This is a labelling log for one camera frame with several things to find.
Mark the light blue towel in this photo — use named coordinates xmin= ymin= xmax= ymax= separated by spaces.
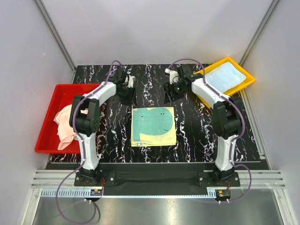
xmin=205 ymin=62 xmax=246 ymax=93

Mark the white slotted cable duct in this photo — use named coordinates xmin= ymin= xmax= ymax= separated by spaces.
xmin=41 ymin=188 xmax=103 ymax=198

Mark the pink towel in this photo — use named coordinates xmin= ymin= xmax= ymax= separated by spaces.
xmin=53 ymin=105 xmax=76 ymax=150

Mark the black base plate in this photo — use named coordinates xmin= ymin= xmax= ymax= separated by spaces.
xmin=74 ymin=163 xmax=240 ymax=198

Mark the aluminium frame post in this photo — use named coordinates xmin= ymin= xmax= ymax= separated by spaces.
xmin=239 ymin=0 xmax=281 ymax=67
xmin=33 ymin=0 xmax=77 ymax=84

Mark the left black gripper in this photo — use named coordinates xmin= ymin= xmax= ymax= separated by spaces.
xmin=117 ymin=86 xmax=137 ymax=107

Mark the left aluminium frame post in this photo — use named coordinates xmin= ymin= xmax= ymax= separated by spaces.
xmin=33 ymin=0 xmax=77 ymax=84

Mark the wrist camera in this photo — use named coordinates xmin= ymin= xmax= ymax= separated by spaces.
xmin=124 ymin=75 xmax=136 ymax=88
xmin=165 ymin=68 xmax=179 ymax=84

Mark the red plastic bin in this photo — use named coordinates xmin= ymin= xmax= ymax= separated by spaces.
xmin=35 ymin=83 xmax=99 ymax=155

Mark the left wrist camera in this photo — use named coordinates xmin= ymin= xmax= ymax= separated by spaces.
xmin=124 ymin=75 xmax=136 ymax=88

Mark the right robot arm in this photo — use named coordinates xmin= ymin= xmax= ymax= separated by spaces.
xmin=164 ymin=64 xmax=245 ymax=186

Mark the yellow plastic tray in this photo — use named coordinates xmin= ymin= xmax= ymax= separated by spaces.
xmin=191 ymin=57 xmax=255 ymax=108

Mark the right aluminium frame post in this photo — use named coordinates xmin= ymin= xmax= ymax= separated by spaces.
xmin=239 ymin=0 xmax=281 ymax=67

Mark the yellow green towel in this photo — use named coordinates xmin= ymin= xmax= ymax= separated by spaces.
xmin=131 ymin=107 xmax=176 ymax=147

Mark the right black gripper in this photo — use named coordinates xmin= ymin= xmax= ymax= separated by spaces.
xmin=163 ymin=81 xmax=188 ymax=105

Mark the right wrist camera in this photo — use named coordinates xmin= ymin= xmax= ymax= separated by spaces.
xmin=165 ymin=68 xmax=179 ymax=84

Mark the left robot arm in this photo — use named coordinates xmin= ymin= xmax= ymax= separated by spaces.
xmin=69 ymin=69 xmax=136 ymax=186

